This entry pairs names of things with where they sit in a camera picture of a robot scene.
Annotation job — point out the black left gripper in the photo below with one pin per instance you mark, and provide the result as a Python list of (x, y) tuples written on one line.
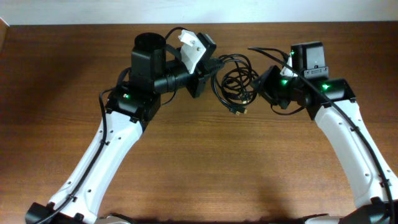
[(201, 71)]

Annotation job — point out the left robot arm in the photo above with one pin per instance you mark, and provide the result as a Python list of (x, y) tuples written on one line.
[(156, 68)]

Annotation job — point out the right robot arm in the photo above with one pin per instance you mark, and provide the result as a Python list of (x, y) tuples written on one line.
[(332, 105)]

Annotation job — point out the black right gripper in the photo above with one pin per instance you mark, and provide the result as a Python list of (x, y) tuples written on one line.
[(267, 84)]

